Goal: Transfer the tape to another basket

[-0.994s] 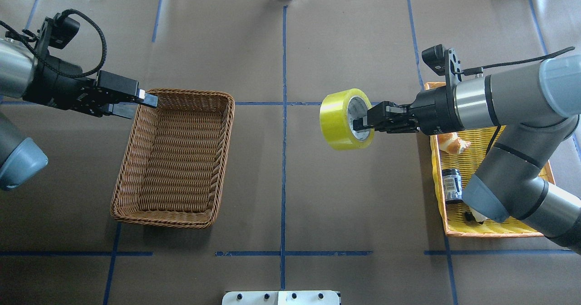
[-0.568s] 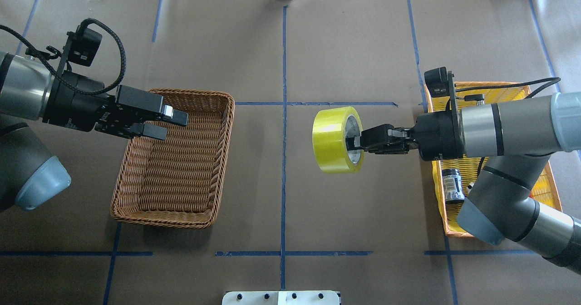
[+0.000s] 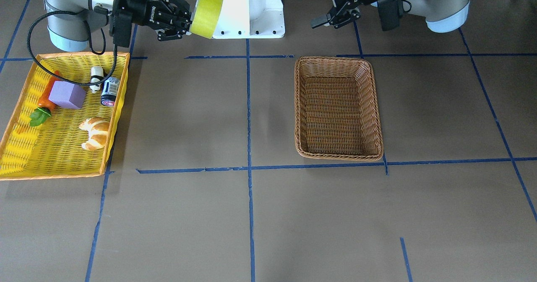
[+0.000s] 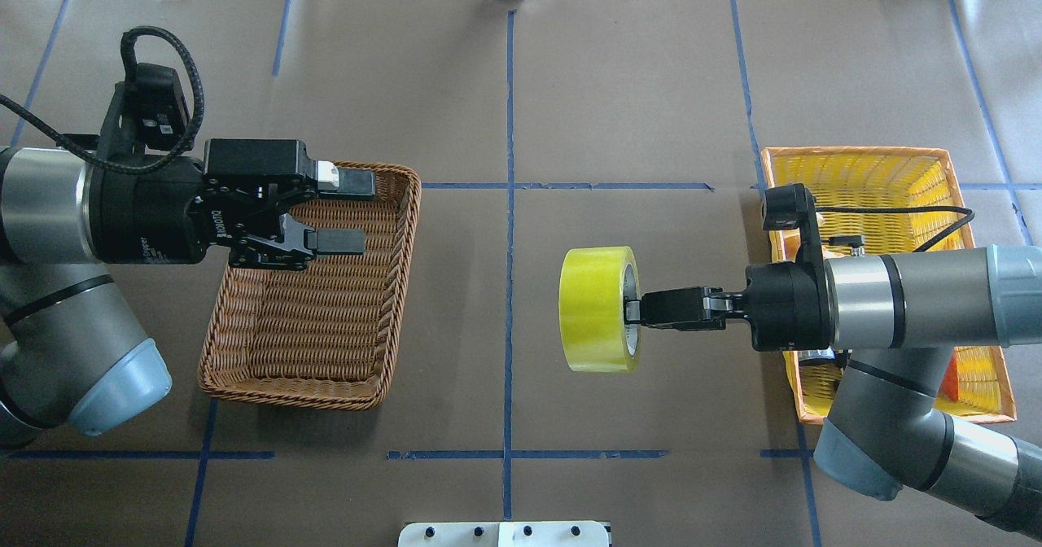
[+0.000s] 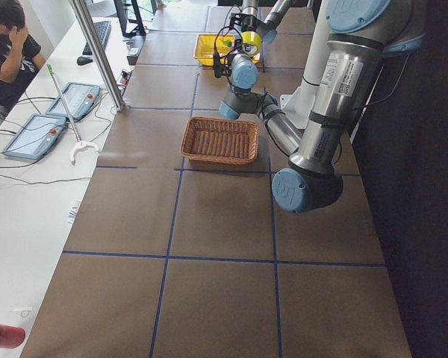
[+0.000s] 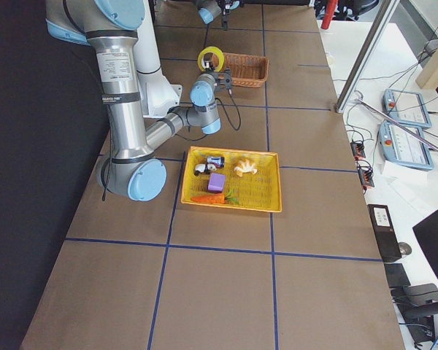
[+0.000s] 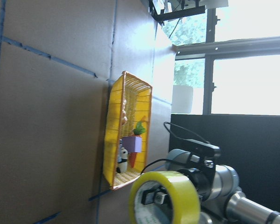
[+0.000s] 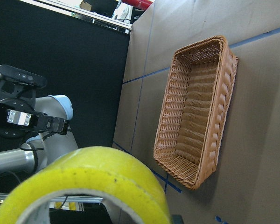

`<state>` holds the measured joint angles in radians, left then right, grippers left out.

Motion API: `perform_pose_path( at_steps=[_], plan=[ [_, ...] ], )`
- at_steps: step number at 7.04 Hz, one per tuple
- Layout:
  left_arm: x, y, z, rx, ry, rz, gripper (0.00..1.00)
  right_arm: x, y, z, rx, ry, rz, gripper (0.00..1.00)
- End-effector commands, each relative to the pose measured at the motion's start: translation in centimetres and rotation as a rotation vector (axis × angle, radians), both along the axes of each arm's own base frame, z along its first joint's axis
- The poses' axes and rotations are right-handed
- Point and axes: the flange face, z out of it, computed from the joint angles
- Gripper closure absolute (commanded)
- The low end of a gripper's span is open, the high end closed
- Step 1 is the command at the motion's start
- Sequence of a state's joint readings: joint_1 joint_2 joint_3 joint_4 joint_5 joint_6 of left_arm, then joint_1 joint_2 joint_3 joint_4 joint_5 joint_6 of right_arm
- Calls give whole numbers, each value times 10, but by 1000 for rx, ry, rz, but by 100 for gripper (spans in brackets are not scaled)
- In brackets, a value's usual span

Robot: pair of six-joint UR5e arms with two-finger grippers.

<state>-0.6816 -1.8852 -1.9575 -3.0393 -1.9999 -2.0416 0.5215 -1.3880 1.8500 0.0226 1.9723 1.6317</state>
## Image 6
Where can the power connector block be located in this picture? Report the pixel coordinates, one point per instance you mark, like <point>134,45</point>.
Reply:
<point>358,150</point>
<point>365,174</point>

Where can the toy carrot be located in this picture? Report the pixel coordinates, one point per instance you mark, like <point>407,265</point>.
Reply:
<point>216,198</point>

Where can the upper teach pendant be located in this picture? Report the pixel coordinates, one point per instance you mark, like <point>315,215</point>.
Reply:
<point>407,108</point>

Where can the lower teach pendant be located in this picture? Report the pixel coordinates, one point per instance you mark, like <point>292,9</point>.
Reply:
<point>402,148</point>

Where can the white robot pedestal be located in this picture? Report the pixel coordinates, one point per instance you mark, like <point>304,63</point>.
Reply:
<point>158,95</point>

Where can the yellow plastic basket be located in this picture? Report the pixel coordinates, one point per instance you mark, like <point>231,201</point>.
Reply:
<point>257,192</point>

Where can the aluminium frame post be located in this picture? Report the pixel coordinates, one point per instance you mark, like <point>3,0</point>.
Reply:
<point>382,19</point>

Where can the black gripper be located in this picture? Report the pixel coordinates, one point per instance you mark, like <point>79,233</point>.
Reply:
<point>209,66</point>

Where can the lower power connector block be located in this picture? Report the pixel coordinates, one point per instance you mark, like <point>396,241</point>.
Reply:
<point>365,174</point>

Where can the black box with label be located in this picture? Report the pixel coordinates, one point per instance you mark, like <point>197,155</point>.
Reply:
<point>384,233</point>

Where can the purple foam block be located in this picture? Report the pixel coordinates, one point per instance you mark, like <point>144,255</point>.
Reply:
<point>216,183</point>

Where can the croissant toy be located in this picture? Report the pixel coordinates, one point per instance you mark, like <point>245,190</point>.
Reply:
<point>244,167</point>

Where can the upper power connector block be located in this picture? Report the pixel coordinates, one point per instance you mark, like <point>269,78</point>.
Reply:
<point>358,150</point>

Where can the black monitor stand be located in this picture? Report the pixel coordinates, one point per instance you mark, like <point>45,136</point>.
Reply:
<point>418,306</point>

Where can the teach pendant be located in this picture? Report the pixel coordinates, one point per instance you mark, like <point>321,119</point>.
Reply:
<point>402,148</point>
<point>407,108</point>

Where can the panda figurine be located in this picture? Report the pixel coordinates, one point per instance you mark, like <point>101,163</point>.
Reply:
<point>204,168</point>

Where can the red tube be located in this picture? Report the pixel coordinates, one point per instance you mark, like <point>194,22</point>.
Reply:
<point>330,9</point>

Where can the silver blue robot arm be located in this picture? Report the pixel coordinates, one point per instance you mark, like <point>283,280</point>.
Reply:
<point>110,28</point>
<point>209,10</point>

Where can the yellow tape roll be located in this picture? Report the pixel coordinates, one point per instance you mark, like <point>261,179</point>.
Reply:
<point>213,54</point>

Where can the brown wicker basket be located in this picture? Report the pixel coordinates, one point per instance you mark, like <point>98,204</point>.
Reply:
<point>248,71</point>

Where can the small dark can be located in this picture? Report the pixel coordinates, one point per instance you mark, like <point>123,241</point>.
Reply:
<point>218,162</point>

